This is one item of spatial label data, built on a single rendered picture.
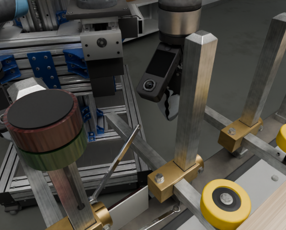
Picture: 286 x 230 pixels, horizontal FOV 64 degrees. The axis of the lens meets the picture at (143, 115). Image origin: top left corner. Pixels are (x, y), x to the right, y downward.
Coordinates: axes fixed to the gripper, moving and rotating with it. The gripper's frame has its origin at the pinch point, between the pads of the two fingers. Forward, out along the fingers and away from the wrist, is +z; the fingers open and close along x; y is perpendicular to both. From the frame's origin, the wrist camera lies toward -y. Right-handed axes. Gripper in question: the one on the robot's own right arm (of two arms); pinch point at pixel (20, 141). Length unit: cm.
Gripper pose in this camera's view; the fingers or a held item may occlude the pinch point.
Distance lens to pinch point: 70.5
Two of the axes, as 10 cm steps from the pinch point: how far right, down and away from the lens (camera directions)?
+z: 0.3, 7.7, 6.4
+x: -8.1, 4.0, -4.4
